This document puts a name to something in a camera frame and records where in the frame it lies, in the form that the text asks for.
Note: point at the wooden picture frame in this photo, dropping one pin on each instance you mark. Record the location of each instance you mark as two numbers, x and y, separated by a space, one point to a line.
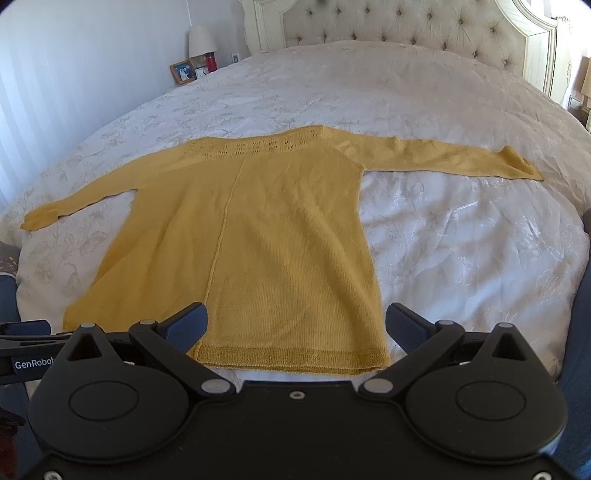
183 72

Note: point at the right bedside lamp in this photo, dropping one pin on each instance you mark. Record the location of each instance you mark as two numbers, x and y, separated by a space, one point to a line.
579 98

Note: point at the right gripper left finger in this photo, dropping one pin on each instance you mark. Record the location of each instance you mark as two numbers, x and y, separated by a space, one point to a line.
168 339

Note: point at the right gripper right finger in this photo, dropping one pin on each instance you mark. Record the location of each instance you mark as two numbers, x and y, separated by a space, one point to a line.
422 339

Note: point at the tufted beige headboard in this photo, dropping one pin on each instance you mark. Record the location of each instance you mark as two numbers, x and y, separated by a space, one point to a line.
503 34

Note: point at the white floral bedspread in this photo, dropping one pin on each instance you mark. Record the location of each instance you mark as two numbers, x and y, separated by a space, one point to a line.
477 251

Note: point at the yellow knitted sweater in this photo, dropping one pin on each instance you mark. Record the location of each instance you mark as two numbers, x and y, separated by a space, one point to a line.
266 233

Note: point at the white bedside lamp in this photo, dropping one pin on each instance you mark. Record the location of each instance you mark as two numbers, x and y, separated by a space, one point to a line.
200 41

